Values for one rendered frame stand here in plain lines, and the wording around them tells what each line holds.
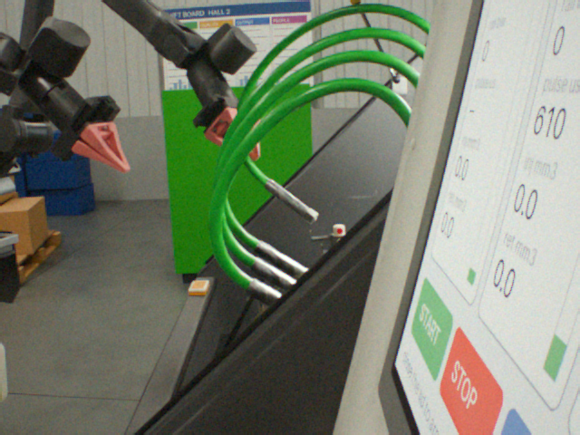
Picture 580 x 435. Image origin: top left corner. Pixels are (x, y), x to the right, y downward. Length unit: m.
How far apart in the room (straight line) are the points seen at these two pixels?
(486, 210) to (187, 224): 3.98
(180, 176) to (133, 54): 3.72
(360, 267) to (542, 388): 0.36
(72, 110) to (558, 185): 0.77
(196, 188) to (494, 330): 3.96
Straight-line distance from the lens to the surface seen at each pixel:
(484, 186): 0.30
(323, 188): 1.20
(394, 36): 0.80
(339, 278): 0.55
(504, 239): 0.26
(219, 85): 1.06
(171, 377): 0.85
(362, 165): 1.20
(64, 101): 0.92
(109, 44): 7.84
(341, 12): 0.95
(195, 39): 1.13
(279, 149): 4.13
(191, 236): 4.25
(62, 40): 0.90
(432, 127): 0.44
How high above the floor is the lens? 1.31
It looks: 12 degrees down
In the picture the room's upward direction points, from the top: 2 degrees counter-clockwise
